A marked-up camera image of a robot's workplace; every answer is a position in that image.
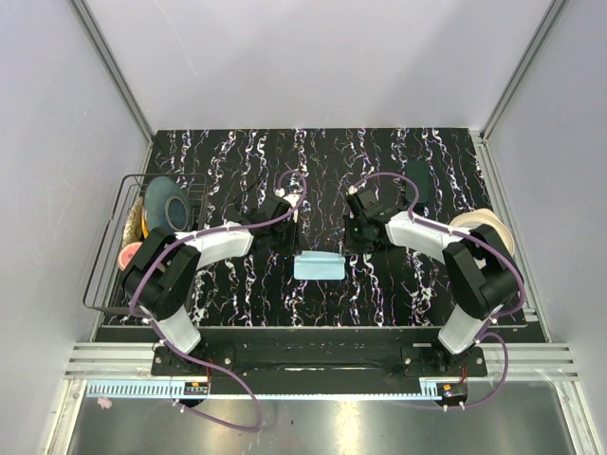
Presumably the blue ceramic plate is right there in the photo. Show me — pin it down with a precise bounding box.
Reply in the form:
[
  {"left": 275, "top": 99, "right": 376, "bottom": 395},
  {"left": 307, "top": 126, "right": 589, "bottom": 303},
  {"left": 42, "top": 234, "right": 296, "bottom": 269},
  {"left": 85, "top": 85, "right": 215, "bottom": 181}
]
[{"left": 143, "top": 175, "right": 193, "bottom": 232}]

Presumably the light blue cloth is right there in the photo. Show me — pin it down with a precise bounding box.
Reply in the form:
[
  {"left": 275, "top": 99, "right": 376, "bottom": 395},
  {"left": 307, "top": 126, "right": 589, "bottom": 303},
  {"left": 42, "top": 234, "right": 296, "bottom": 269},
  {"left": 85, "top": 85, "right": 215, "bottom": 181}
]
[{"left": 293, "top": 251, "right": 345, "bottom": 281}]

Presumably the woven beige plate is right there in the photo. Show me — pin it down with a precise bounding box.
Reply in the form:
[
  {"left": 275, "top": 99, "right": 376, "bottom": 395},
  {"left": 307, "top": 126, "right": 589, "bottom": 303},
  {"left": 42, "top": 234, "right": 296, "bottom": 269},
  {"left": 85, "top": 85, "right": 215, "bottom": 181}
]
[{"left": 121, "top": 196, "right": 143, "bottom": 248}]

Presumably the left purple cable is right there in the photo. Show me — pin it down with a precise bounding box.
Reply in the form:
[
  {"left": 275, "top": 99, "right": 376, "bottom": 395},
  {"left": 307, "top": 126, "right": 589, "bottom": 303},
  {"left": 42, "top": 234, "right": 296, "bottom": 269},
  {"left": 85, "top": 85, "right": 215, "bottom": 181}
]
[{"left": 127, "top": 169, "right": 309, "bottom": 431}]

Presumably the dark green glasses case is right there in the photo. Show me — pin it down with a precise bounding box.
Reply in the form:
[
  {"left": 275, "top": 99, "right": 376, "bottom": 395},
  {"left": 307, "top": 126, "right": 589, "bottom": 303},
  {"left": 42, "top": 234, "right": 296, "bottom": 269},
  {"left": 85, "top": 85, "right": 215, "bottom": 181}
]
[{"left": 405, "top": 159, "right": 432, "bottom": 210}]

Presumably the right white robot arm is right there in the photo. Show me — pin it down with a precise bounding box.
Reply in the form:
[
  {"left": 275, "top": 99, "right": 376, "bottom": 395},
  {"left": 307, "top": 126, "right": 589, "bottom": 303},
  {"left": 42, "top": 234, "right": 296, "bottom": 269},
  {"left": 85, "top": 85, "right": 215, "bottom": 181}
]
[{"left": 344, "top": 189, "right": 524, "bottom": 376}]

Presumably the pink patterned cup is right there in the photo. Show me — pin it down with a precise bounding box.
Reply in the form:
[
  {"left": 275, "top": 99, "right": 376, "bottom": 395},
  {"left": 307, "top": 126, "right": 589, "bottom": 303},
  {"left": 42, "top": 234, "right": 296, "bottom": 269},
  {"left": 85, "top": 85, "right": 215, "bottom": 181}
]
[{"left": 118, "top": 242, "right": 142, "bottom": 271}]

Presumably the yellow plate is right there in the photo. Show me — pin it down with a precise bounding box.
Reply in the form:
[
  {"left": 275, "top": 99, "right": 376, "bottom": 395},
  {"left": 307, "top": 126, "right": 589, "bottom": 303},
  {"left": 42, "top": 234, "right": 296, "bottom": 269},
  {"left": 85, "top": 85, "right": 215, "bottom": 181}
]
[{"left": 141, "top": 212, "right": 149, "bottom": 239}]

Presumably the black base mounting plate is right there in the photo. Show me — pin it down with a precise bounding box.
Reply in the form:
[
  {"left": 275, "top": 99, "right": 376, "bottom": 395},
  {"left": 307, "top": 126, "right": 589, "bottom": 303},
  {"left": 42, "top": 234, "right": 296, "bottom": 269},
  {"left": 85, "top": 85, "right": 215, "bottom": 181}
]
[{"left": 149, "top": 326, "right": 488, "bottom": 384}]

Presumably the black wire dish rack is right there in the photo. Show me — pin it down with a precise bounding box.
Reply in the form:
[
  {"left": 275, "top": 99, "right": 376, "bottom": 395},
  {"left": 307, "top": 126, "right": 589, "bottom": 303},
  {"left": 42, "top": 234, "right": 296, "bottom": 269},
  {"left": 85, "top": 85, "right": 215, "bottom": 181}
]
[{"left": 82, "top": 173, "right": 208, "bottom": 319}]

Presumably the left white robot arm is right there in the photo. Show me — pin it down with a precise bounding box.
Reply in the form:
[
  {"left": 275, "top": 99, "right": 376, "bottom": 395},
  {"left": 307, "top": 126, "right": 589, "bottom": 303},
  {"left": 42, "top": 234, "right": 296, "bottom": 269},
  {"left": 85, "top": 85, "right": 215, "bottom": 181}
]
[{"left": 120, "top": 190, "right": 303, "bottom": 375}]

